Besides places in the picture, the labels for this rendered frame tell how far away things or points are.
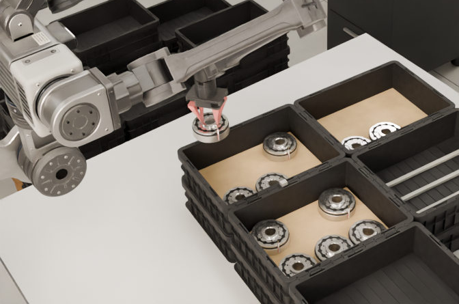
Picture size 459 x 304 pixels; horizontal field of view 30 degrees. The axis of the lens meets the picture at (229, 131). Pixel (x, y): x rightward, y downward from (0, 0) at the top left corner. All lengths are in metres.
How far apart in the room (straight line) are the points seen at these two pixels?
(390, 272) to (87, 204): 0.98
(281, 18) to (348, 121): 0.92
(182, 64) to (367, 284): 0.77
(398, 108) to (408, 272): 0.68
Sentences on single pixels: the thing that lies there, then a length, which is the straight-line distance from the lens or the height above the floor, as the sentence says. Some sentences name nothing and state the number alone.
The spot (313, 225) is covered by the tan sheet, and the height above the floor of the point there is 0.83.
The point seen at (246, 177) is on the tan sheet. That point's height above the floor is 0.83.
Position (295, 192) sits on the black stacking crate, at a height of 0.90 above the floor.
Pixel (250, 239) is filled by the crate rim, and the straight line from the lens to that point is 2.19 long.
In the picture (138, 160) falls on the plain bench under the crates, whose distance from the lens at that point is 2.81.
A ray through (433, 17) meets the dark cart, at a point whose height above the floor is 0.42.
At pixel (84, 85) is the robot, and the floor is 1.50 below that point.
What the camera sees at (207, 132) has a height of 1.04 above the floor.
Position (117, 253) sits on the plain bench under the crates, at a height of 0.70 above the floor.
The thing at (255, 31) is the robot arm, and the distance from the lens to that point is 1.83.
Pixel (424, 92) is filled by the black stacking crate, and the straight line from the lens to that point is 2.71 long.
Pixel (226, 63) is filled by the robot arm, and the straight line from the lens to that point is 2.13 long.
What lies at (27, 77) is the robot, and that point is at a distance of 1.81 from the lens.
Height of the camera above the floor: 2.53
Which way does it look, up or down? 40 degrees down
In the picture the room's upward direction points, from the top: 5 degrees counter-clockwise
